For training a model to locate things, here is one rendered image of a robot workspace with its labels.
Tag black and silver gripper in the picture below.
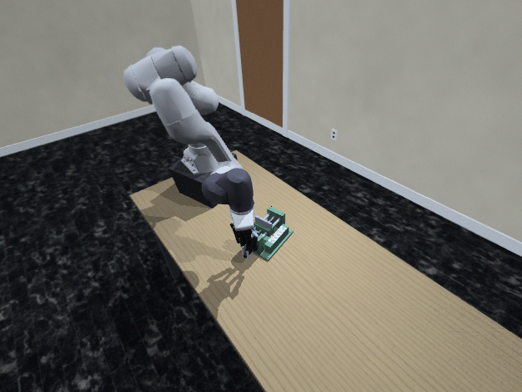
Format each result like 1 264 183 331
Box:
230 222 260 260

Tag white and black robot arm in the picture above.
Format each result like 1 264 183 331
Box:
124 46 255 231

